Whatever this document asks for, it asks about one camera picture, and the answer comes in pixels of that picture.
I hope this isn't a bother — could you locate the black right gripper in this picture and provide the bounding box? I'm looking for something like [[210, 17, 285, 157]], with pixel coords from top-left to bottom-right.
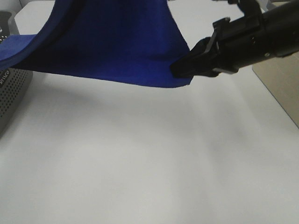
[[169, 16, 267, 79]]

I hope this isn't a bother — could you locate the blue microfiber towel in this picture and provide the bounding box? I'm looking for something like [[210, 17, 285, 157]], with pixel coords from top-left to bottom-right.
[[0, 0, 192, 88]]

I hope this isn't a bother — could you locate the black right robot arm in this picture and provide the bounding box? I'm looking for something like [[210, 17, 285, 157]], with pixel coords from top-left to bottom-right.
[[170, 0, 299, 78]]

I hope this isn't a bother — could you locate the beige storage box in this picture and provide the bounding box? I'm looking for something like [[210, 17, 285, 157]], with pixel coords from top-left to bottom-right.
[[252, 52, 299, 126]]

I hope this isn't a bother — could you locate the grey perforated plastic basket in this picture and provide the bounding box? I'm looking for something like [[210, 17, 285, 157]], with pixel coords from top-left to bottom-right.
[[0, 10, 33, 135]]

